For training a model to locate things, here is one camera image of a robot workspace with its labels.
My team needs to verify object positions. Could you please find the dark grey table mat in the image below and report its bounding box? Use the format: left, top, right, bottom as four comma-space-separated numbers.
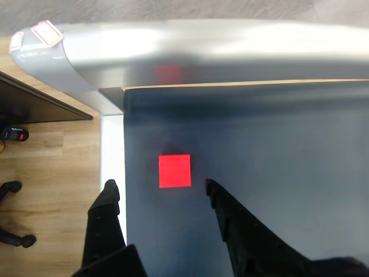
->
122, 80, 369, 277

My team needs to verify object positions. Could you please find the dark brown desk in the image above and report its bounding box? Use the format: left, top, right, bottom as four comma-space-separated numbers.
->
0, 71, 93, 125

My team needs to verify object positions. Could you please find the dark bottle with pink label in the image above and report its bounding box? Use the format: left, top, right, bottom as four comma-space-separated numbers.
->
0, 125, 29, 143

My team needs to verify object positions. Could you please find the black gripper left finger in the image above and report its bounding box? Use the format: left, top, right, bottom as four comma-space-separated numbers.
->
71, 178, 148, 277

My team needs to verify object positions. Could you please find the small red white sticker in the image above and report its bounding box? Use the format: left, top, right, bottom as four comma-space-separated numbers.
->
9, 31, 24, 54

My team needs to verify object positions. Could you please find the large red white sticker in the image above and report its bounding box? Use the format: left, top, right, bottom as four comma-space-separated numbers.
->
31, 20, 63, 47

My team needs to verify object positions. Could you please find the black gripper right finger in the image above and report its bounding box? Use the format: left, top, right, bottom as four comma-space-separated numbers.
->
204, 178, 318, 277

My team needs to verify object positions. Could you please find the black office chair base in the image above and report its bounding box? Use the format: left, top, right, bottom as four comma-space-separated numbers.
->
0, 180, 37, 249

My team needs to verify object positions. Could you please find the silver metal table frame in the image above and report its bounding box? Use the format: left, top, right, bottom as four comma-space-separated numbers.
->
10, 18, 369, 249

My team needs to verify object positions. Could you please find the red cube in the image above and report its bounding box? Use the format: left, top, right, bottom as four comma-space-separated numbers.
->
158, 154, 192, 189

